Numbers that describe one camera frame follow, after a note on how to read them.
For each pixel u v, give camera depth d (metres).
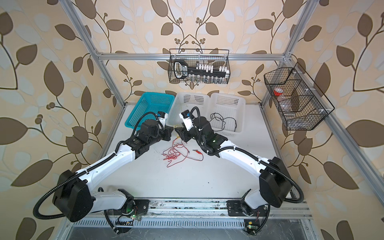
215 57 0.91
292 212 0.74
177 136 0.74
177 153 0.93
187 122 0.66
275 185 0.42
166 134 0.71
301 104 0.73
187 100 1.19
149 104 1.19
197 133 0.62
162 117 0.71
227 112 1.16
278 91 0.81
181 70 0.85
